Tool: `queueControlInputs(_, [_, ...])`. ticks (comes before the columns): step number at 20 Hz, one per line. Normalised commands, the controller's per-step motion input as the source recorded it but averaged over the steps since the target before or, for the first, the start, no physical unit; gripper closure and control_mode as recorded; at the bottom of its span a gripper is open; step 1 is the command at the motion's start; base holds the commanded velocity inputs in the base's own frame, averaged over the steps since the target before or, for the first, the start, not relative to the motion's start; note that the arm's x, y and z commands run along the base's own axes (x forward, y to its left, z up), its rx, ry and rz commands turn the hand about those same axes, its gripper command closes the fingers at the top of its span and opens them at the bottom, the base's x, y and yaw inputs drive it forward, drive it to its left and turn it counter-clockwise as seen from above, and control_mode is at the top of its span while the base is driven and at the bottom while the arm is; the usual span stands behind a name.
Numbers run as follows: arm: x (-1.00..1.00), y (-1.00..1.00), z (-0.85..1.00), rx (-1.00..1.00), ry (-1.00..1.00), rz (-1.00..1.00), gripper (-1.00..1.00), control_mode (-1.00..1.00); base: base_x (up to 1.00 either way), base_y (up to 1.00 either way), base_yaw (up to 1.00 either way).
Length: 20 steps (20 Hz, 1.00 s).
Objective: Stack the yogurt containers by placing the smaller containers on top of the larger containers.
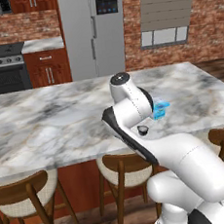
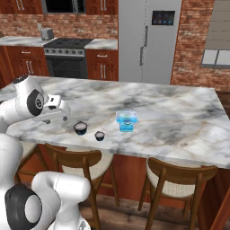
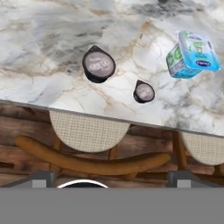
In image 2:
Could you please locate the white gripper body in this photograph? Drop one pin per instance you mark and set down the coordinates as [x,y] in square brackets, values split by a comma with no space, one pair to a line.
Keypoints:
[57,112]

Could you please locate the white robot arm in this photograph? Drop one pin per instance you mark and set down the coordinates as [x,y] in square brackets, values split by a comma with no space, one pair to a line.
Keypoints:
[12,155]

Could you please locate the small dark yogurt cup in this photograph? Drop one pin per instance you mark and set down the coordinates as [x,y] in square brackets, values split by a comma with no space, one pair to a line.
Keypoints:
[99,136]

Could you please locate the wooden stool with cream seat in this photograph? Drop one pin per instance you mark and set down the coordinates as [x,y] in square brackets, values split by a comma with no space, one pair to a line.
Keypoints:
[86,167]
[176,185]
[28,149]

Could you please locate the black and silver stove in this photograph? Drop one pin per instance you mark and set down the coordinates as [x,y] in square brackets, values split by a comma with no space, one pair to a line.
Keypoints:
[67,57]

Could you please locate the red-brown base cupboards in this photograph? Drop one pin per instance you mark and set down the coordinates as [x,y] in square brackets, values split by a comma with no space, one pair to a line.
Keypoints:
[101,65]
[21,63]

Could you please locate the silver toaster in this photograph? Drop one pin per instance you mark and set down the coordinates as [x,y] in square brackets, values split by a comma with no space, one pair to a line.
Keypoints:
[46,33]

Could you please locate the red-brown island base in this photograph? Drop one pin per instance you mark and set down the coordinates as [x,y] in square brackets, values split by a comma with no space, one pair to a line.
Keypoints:
[131,176]

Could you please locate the black microwave oven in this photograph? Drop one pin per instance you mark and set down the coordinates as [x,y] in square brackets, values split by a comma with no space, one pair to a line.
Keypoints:
[63,6]

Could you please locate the silver fridge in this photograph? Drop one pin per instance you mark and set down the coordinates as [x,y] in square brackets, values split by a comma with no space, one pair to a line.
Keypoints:
[149,42]

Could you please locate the grey framed window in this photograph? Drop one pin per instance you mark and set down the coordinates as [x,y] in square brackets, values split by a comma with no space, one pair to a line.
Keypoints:
[217,39]

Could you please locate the red-brown wall cupboards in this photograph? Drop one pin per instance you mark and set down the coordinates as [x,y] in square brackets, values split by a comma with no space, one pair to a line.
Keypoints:
[21,6]
[101,6]

